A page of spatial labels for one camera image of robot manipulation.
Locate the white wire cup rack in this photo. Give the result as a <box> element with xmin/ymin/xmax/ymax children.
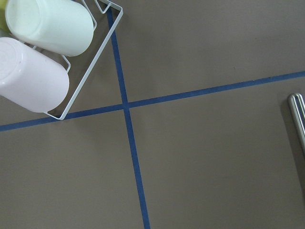
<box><xmin>30</xmin><ymin>0</ymin><xmax>124</xmax><ymax>120</ymax></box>

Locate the pink plastic cup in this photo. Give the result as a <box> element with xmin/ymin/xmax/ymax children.
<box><xmin>0</xmin><ymin>37</ymin><xmax>69</xmax><ymax>113</ymax></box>

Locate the yellow plastic cup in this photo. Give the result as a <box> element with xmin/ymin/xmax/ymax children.
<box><xmin>0</xmin><ymin>0</ymin><xmax>10</xmax><ymax>32</ymax></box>

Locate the steel muddler black tip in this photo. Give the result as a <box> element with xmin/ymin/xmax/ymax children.
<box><xmin>288</xmin><ymin>93</ymin><xmax>305</xmax><ymax>155</ymax></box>

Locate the mint green plastic cup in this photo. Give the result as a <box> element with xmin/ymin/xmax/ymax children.
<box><xmin>5</xmin><ymin>0</ymin><xmax>94</xmax><ymax>57</ymax></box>

